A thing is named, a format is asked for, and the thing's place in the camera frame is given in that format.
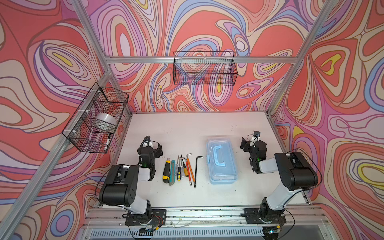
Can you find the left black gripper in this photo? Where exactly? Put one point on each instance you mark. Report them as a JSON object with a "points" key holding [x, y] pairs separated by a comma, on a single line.
{"points": [[147, 149]]}

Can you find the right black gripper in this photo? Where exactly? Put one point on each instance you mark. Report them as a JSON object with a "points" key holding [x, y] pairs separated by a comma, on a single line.
{"points": [[250, 145]]}

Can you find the yellow black utility knife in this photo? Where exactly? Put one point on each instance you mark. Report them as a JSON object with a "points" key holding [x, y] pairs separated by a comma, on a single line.
{"points": [[167, 171]]}

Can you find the blue plastic tool box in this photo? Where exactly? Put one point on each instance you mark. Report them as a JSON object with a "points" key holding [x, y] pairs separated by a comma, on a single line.
{"points": [[221, 161]]}

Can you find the orange handled hex key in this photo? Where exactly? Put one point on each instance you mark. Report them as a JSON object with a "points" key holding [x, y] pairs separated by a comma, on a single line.
{"points": [[191, 174]]}

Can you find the black hex key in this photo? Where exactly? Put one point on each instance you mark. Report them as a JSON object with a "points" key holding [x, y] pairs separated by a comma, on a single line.
{"points": [[196, 169]]}

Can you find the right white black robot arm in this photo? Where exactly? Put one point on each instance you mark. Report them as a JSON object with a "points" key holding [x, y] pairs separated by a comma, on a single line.
{"points": [[296, 175]]}

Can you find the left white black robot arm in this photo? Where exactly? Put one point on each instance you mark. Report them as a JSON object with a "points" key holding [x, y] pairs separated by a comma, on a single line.
{"points": [[120, 186]]}

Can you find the teal utility knife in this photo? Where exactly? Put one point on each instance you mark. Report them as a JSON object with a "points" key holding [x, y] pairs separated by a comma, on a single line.
{"points": [[172, 173]]}

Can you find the black yellow screwdriver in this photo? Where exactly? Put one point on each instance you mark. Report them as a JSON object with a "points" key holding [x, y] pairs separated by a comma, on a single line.
{"points": [[179, 168]]}

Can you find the black marker pen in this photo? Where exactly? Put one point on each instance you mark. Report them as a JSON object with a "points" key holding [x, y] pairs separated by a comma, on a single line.
{"points": [[107, 143]]}

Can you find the silver tape roll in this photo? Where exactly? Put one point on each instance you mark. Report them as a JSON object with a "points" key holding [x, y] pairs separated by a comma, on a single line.
{"points": [[106, 118]]}

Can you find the clear handled tester screwdriver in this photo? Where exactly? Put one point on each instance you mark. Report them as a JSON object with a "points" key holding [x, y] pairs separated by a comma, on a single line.
{"points": [[182, 170]]}

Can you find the orange handled screwdriver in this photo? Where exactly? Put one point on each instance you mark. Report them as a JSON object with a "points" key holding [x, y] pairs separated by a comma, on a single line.
{"points": [[185, 169]]}

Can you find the black wire basket left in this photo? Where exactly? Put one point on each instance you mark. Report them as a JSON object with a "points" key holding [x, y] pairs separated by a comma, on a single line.
{"points": [[84, 131]]}

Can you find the black wire basket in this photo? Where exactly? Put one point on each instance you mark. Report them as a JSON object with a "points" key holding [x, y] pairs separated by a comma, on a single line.
{"points": [[204, 68], [84, 131]]}

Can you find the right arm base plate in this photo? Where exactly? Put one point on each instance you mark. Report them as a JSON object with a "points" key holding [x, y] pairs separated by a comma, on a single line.
{"points": [[263, 216]]}

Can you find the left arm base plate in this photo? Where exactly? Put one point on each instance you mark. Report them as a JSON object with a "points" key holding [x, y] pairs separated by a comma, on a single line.
{"points": [[153, 218]]}

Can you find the aluminium front rail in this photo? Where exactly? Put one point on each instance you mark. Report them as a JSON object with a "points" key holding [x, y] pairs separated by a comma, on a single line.
{"points": [[229, 222]]}

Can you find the black wire basket back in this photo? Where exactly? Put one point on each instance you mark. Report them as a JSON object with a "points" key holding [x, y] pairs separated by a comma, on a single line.
{"points": [[204, 68]]}

